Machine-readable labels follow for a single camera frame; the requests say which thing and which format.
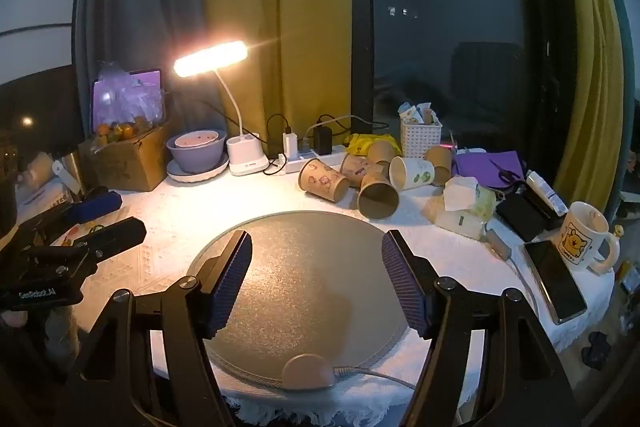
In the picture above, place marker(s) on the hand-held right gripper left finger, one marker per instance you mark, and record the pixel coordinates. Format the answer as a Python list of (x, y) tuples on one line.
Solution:
[(230, 287)]

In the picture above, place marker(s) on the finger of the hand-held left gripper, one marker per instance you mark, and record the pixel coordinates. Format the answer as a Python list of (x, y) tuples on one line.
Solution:
[(100, 202), (117, 234)]

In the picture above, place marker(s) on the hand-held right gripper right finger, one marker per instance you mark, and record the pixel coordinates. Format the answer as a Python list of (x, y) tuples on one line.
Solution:
[(400, 282)]

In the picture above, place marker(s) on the plain brown paper cup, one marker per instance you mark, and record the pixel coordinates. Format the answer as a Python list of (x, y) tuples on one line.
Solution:
[(381, 150), (374, 187), (441, 158)]

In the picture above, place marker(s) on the white green-print paper cup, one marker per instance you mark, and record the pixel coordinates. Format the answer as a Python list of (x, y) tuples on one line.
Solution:
[(417, 172)]

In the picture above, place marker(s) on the brown printed paper cup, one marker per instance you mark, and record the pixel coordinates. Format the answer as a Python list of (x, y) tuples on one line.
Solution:
[(320, 179), (352, 167)]

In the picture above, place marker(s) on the cardboard box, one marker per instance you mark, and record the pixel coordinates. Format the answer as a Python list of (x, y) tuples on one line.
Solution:
[(130, 162)]

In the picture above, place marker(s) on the white tablecloth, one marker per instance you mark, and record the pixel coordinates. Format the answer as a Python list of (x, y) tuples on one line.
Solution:
[(165, 217)]

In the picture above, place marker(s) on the round grey mat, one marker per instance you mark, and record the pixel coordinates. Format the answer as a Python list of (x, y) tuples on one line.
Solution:
[(300, 267)]

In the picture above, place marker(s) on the pile of oranges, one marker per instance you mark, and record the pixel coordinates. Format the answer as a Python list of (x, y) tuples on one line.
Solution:
[(120, 131)]

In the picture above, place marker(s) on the soft tissue pack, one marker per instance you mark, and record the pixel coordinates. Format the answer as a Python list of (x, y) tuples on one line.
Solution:
[(462, 212)]

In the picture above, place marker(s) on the pale purple plate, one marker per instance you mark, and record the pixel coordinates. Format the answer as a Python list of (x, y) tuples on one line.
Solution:
[(200, 176)]

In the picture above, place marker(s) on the purple bowl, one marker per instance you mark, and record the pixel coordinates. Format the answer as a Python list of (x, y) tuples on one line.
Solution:
[(192, 159)]

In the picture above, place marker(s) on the clear plastic bag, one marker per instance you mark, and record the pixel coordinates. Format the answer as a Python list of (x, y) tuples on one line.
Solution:
[(127, 99)]

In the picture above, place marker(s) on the pink dome mat controller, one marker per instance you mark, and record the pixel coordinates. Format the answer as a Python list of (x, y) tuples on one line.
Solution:
[(306, 372)]

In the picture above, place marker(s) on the pink bowl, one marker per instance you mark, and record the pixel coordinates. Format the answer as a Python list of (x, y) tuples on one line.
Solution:
[(197, 139)]

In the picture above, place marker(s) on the purple cloth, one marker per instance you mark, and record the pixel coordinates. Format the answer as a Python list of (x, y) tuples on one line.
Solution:
[(475, 167)]

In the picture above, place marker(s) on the black wallet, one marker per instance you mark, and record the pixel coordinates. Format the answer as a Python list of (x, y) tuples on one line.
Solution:
[(525, 217)]

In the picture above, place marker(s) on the white lattice basket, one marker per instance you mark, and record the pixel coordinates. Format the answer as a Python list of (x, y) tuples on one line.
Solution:
[(421, 139)]

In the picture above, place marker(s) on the yellow plastic bag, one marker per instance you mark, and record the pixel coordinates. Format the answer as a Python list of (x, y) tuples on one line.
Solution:
[(365, 142)]

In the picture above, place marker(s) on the white power strip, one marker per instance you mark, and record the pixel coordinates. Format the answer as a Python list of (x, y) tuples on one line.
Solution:
[(305, 161)]

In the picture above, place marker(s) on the black scissors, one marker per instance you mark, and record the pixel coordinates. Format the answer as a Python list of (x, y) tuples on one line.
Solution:
[(507, 174)]

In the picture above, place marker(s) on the black smartphone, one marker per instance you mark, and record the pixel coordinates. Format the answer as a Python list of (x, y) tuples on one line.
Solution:
[(555, 279)]

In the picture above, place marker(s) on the white charger plug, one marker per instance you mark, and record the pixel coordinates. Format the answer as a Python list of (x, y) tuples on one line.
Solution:
[(290, 143)]

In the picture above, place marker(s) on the black charger plug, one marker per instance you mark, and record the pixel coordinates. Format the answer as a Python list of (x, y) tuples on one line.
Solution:
[(323, 139)]

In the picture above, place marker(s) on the paper packets bundle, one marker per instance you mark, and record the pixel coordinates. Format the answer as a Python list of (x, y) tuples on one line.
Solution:
[(417, 112)]

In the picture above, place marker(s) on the white tube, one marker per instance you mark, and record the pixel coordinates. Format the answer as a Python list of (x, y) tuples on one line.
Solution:
[(546, 193)]

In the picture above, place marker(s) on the white desk lamp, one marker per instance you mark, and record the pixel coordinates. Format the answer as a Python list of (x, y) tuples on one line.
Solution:
[(210, 59)]

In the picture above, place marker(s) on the white mug yellow print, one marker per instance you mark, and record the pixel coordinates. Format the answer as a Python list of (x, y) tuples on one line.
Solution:
[(580, 237)]

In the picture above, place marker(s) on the grey curtain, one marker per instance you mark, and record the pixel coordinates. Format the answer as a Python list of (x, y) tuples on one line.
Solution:
[(140, 7)]

